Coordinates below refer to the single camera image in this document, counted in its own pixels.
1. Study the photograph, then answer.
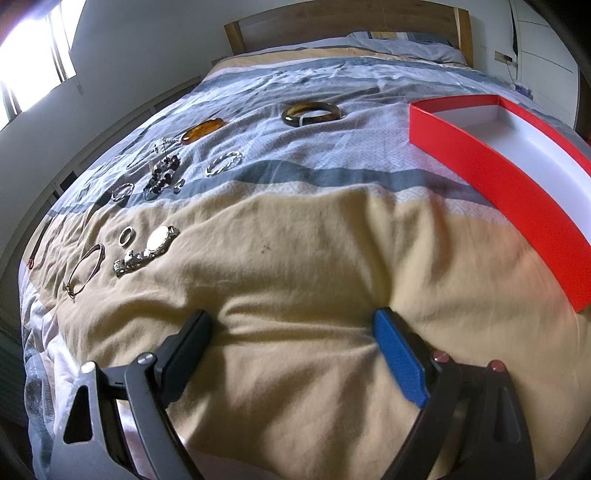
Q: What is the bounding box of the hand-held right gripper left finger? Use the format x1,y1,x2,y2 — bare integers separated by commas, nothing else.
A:
48,309,213,480

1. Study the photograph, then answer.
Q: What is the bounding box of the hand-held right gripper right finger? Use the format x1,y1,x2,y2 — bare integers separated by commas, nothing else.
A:
373,307,539,480

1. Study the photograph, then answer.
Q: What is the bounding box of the silver wrist watch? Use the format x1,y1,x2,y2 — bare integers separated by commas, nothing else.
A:
113,225,180,278

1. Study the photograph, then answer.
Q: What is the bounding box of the thin metal bangle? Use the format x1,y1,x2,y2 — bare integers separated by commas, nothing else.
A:
65,244,107,300

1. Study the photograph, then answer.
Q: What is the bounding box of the silver chain necklace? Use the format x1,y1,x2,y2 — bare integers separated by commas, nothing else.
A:
126,137,183,171

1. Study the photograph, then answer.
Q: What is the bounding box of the red jewelry box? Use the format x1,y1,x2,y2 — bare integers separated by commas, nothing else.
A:
409,95,591,312

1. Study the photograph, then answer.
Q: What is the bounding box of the amber orange bangle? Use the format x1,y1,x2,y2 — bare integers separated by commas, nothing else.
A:
180,117,228,146

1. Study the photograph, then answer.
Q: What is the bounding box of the dark brown thick bangle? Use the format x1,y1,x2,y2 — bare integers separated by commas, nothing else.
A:
281,102,341,127

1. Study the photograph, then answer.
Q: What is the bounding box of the striped grey yellow duvet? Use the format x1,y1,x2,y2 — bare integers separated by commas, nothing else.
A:
18,39,591,480

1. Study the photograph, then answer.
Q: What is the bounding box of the grey striped pillow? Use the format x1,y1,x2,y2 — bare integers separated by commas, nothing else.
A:
346,30,466,64

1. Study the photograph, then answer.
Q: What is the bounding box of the bright window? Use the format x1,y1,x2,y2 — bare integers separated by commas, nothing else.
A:
0,0,88,121

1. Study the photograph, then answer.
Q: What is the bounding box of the wooden headboard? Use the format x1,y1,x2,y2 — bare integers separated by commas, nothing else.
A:
224,0,475,68

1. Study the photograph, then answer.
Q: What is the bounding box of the white wardrobe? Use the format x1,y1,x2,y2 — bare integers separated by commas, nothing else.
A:
510,0,591,134

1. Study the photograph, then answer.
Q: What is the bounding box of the brown beaded bracelet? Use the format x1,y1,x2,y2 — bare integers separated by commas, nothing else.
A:
142,156,182,200

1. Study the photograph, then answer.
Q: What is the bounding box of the dark red cord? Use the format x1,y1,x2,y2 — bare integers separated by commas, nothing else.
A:
28,222,54,269

